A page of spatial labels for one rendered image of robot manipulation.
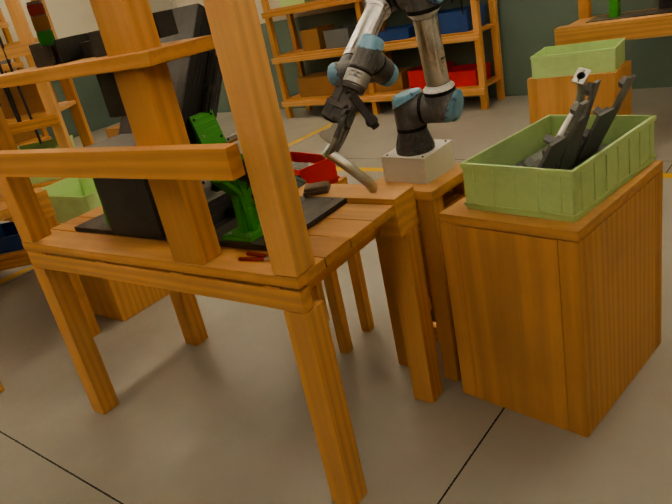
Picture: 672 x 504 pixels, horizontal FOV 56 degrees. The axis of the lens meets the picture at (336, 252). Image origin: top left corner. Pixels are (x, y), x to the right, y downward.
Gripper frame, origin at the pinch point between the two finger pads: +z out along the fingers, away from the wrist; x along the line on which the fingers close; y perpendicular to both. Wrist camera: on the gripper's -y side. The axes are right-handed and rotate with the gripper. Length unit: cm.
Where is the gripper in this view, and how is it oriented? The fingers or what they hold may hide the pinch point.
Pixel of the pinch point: (334, 152)
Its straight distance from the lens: 189.1
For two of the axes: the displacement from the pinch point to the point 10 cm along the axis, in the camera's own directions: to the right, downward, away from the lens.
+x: -2.1, -0.2, -9.8
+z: -3.8, 9.2, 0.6
